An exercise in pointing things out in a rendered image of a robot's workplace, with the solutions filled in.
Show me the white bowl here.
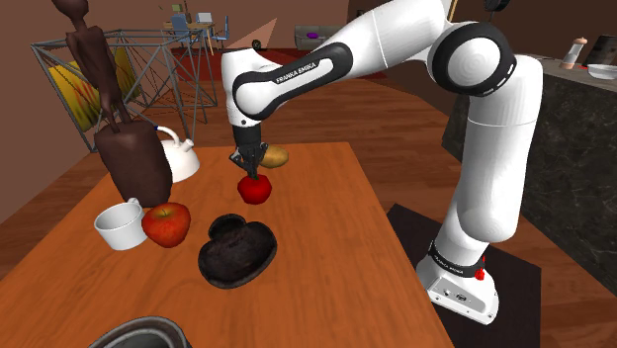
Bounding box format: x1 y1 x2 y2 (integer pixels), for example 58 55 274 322
587 63 617 81

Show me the white kettle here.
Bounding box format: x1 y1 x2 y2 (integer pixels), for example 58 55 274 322
152 126 202 184

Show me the dark brown lobed bowl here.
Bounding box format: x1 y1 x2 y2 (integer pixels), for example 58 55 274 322
197 213 279 291

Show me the white cup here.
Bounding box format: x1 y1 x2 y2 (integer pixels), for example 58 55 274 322
93 197 148 252

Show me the dark marble counter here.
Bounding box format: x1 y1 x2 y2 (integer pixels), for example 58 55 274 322
441 53 617 298

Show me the large red yellow apple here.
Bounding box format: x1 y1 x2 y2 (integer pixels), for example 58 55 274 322
140 202 193 249

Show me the dark robot stand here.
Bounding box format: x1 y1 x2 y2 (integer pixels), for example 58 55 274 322
386 203 543 348

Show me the grey sofa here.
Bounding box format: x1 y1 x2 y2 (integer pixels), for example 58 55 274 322
294 24 342 51

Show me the wooden desk with chairs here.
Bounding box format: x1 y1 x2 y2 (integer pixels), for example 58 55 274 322
158 2 230 56

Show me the pepper mill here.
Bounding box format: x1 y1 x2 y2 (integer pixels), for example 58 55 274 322
559 36 589 70

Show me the grey wire frame chair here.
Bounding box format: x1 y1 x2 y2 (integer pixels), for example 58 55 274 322
30 28 219 154

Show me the black appliance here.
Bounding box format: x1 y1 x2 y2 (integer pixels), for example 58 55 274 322
581 34 617 68

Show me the brown potato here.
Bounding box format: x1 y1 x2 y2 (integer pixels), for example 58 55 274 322
258 145 291 170

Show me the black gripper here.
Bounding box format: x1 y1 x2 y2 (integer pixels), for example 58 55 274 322
228 124 269 181

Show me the small red apple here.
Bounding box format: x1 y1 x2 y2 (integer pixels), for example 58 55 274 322
236 173 273 206

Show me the grey metal pot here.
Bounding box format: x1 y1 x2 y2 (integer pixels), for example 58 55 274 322
86 315 193 348

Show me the brown figure statue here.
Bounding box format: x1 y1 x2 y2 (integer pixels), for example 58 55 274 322
50 0 174 210

